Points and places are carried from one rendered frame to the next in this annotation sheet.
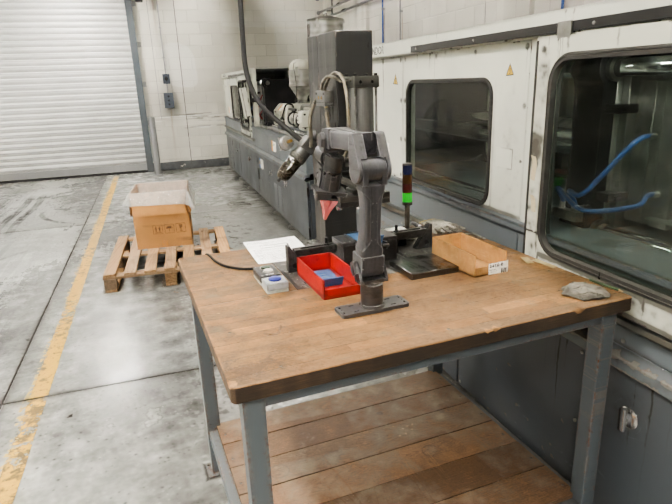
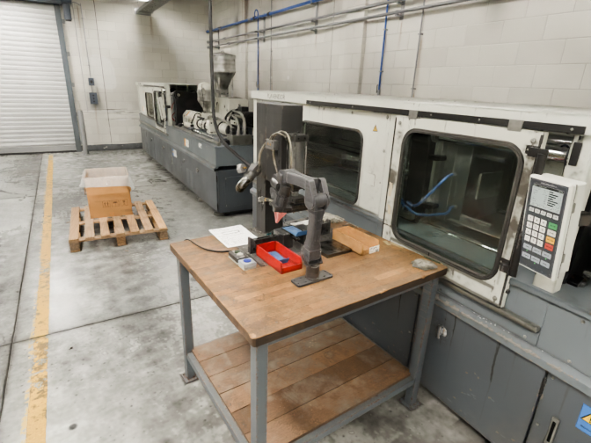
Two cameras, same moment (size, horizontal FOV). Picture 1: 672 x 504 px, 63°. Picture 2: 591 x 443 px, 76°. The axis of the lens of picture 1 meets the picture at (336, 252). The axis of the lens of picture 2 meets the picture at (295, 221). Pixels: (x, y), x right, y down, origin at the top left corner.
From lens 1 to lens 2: 0.46 m
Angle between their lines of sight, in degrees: 13
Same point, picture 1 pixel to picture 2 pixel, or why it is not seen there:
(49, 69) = not seen: outside the picture
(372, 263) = (315, 254)
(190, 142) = (111, 130)
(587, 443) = (420, 345)
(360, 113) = (296, 156)
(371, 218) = (317, 228)
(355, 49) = (293, 116)
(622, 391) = (438, 316)
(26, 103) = not seen: outside the picture
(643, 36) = (459, 129)
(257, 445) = (262, 368)
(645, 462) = (449, 354)
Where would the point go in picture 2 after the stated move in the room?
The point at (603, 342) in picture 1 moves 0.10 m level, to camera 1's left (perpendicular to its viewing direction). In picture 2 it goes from (432, 292) to (414, 294)
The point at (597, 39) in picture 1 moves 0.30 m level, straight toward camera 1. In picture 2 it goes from (433, 125) to (441, 131)
